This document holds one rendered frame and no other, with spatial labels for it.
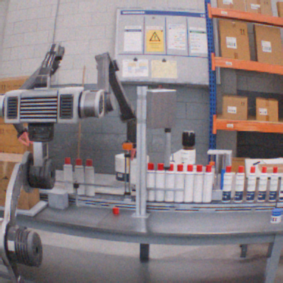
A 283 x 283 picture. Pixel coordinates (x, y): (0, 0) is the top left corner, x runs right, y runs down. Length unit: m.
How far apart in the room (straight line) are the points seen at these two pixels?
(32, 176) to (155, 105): 0.80
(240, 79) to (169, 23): 1.13
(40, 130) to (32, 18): 5.45
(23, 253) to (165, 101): 1.31
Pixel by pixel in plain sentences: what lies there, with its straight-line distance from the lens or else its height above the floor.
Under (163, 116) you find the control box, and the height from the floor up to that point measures 1.34.
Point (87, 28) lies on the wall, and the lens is 7.98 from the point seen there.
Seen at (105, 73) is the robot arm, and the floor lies 1.57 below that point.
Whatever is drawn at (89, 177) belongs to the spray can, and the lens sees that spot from 3.59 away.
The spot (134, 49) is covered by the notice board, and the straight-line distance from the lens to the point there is 7.73.
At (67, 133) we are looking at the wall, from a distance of 8.10.
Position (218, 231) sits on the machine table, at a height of 0.83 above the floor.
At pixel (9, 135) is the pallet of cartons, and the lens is 6.79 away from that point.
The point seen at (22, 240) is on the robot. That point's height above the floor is 0.94.
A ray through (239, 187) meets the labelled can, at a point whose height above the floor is 0.97.
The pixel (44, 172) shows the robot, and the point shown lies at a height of 1.15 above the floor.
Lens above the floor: 1.73
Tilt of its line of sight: 9 degrees down
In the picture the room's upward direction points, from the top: 1 degrees clockwise
